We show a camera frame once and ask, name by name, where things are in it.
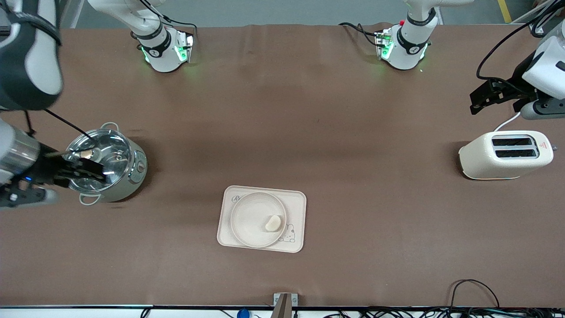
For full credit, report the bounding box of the black left arm wrist cable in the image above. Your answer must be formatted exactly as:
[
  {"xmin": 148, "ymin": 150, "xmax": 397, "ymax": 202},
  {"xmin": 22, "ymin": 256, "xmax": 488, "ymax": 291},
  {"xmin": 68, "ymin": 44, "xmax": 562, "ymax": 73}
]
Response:
[{"xmin": 476, "ymin": 18, "xmax": 565, "ymax": 95}]

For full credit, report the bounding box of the grey metal camera mount bracket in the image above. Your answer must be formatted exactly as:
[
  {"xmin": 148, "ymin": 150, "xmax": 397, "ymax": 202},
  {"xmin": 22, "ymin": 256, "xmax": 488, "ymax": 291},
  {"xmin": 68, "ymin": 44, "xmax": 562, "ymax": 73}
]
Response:
[{"xmin": 273, "ymin": 293, "xmax": 298, "ymax": 318}]

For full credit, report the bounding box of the white rectangular rabbit-print tray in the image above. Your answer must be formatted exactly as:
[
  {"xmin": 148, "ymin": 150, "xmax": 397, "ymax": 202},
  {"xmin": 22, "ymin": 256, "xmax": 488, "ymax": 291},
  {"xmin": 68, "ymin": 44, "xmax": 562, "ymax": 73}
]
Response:
[{"xmin": 217, "ymin": 185, "xmax": 307, "ymax": 253}]

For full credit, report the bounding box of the black arm wrist cable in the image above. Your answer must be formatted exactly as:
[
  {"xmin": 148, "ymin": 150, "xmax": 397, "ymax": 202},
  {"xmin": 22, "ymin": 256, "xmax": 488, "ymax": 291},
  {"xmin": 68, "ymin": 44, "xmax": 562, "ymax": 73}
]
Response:
[
  {"xmin": 43, "ymin": 108, "xmax": 97, "ymax": 143},
  {"xmin": 476, "ymin": 18, "xmax": 565, "ymax": 95}
]

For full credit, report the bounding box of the black left arm base cable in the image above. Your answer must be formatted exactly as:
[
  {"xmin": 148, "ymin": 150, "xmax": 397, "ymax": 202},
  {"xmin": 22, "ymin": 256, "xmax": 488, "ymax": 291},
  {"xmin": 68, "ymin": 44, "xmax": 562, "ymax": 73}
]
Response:
[{"xmin": 339, "ymin": 21, "xmax": 381, "ymax": 47}]

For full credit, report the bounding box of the black arm base cable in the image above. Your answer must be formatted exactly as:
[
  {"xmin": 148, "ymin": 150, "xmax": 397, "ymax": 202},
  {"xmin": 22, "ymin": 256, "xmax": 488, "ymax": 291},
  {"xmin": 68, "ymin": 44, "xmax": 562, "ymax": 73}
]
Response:
[
  {"xmin": 139, "ymin": 0, "xmax": 198, "ymax": 45},
  {"xmin": 339, "ymin": 21, "xmax": 381, "ymax": 47}
]

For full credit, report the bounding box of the black right arm wrist cable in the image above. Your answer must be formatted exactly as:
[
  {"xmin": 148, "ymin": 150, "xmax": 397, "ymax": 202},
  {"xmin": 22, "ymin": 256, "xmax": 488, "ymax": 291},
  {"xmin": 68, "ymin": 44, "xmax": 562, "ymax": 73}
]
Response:
[{"xmin": 43, "ymin": 108, "xmax": 97, "ymax": 143}]

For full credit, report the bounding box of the glass pot lid with knob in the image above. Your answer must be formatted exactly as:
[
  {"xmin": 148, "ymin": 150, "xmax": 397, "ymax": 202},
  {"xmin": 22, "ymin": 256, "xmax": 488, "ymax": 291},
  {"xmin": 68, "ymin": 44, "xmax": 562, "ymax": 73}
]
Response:
[{"xmin": 66, "ymin": 129, "xmax": 133, "ymax": 193}]

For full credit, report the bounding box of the black right arm base cable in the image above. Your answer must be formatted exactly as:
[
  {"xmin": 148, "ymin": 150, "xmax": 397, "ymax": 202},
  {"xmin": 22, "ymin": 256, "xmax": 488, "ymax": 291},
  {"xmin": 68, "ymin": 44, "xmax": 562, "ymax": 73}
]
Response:
[{"xmin": 139, "ymin": 0, "xmax": 198, "ymax": 45}]

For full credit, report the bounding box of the white round plate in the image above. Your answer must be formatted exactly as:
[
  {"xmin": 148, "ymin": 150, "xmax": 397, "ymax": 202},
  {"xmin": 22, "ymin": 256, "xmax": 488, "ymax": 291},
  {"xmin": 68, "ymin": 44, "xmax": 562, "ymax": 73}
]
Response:
[{"xmin": 230, "ymin": 192, "xmax": 287, "ymax": 248}]

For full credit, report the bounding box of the black looped cable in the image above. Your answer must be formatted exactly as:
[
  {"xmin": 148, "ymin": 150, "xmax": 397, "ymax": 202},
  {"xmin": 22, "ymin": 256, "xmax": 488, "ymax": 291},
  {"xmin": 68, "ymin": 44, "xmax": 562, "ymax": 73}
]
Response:
[{"xmin": 449, "ymin": 279, "xmax": 500, "ymax": 310}]

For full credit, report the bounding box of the cream two-slot toaster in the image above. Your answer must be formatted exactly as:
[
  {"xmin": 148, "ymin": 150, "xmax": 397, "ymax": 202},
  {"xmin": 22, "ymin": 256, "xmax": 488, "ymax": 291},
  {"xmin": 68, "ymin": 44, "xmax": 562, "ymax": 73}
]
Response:
[{"xmin": 458, "ymin": 130, "xmax": 554, "ymax": 180}]

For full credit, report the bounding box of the black cable bundle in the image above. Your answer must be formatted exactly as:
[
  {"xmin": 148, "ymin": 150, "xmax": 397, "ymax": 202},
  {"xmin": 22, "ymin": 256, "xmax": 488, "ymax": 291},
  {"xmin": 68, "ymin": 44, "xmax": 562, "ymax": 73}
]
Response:
[{"xmin": 362, "ymin": 307, "xmax": 565, "ymax": 318}]

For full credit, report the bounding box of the white toaster power cable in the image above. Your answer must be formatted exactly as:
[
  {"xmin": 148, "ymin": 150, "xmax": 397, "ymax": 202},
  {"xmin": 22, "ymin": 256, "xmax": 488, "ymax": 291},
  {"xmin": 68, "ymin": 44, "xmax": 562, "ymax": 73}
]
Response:
[{"xmin": 493, "ymin": 111, "xmax": 522, "ymax": 132}]

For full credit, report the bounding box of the steel pot with glass lid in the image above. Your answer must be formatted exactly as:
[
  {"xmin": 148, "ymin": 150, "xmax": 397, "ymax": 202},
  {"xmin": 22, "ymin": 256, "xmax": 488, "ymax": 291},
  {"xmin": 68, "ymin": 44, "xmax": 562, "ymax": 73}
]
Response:
[{"xmin": 65, "ymin": 122, "xmax": 148, "ymax": 206}]

